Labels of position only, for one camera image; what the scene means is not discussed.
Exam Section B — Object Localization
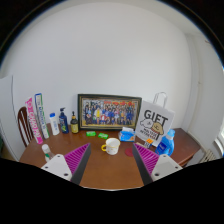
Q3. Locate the clear plastic bottle green label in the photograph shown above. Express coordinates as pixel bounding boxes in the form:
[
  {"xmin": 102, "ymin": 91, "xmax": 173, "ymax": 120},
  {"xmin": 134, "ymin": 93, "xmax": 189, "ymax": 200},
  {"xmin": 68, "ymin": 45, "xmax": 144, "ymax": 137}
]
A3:
[{"xmin": 41, "ymin": 143, "xmax": 55, "ymax": 163}]

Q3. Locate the brown wooden chair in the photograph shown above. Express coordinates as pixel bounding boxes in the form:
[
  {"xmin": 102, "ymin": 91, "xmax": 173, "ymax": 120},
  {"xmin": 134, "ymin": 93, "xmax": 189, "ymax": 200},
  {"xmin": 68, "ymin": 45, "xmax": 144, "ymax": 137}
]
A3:
[{"xmin": 17, "ymin": 106, "xmax": 34, "ymax": 148}]

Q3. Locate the colourful puzzle cube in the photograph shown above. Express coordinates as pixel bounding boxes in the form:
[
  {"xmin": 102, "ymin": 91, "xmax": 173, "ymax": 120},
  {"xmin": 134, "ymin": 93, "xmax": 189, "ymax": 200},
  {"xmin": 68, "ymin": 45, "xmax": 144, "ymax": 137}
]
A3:
[{"xmin": 143, "ymin": 137, "xmax": 155, "ymax": 149}]

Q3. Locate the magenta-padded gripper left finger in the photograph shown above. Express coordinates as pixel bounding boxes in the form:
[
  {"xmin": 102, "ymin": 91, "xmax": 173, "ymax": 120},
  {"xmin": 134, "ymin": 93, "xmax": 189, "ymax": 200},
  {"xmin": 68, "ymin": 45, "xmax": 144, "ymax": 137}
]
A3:
[{"xmin": 40, "ymin": 143, "xmax": 92, "ymax": 185}]

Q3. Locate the framed group photo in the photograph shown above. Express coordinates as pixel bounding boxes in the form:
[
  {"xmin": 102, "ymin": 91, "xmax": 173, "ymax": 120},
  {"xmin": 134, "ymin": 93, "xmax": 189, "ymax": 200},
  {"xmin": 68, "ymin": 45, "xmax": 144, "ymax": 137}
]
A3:
[{"xmin": 77, "ymin": 93, "xmax": 143, "ymax": 131}]

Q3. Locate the flat round red coaster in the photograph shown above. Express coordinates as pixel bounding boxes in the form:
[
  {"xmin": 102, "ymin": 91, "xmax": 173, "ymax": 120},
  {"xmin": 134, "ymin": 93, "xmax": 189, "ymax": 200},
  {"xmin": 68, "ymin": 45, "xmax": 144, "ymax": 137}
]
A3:
[{"xmin": 124, "ymin": 147, "xmax": 135, "ymax": 158}]

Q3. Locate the dark blue pump bottle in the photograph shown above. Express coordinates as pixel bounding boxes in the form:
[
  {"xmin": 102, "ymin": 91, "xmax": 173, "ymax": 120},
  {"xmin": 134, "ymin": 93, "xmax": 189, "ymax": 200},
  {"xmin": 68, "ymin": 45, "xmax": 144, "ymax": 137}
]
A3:
[{"xmin": 58, "ymin": 107, "xmax": 70, "ymax": 135}]

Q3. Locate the white radiator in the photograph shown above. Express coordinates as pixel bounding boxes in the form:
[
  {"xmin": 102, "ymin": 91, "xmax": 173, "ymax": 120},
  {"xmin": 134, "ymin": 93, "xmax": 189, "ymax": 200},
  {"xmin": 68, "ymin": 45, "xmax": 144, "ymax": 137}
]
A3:
[{"xmin": 199, "ymin": 148, "xmax": 218, "ymax": 163}]

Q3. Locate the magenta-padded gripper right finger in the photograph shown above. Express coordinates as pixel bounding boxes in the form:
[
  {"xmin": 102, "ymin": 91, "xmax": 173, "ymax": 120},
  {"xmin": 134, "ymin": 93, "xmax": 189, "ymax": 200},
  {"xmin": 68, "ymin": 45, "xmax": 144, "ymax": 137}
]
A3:
[{"xmin": 132, "ymin": 143, "xmax": 183, "ymax": 186}]

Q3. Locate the blue detergent bottle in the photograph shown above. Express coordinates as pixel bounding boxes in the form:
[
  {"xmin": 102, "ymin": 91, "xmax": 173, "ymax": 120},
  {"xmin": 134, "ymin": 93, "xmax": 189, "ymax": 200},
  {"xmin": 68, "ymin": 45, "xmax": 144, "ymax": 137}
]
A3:
[{"xmin": 155, "ymin": 128, "xmax": 176, "ymax": 158}]

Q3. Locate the white mug yellow rim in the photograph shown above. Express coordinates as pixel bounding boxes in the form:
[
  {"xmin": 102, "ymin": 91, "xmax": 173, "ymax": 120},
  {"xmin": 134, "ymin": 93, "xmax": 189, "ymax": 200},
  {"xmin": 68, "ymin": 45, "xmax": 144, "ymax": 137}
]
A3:
[{"xmin": 101, "ymin": 137, "xmax": 121, "ymax": 156}]

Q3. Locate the white bottle blue cap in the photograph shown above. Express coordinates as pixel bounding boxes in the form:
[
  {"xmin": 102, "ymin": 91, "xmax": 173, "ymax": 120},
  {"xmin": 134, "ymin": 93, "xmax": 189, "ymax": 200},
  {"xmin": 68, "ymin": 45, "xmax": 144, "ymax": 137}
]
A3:
[{"xmin": 49, "ymin": 112, "xmax": 61, "ymax": 136}]

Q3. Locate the white paper gift bag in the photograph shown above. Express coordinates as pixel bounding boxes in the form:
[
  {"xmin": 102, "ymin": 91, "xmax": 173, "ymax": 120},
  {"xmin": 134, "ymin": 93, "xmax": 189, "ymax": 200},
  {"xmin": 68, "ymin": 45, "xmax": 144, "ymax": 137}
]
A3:
[{"xmin": 134, "ymin": 91, "xmax": 176, "ymax": 148}]

